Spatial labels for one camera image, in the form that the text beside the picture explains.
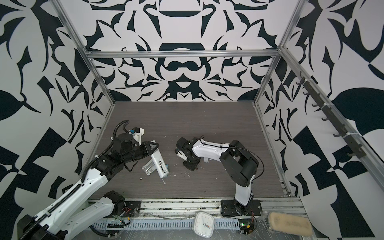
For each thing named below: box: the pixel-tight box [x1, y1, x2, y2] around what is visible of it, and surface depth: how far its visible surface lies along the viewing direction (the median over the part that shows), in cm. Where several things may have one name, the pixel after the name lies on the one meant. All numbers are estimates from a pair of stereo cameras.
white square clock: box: [193, 211, 215, 238], surface depth 69 cm
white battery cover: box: [141, 159, 157, 176], surface depth 87 cm
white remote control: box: [150, 140, 169, 179], surface depth 74 cm
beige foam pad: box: [268, 212, 313, 237], surface depth 69 cm
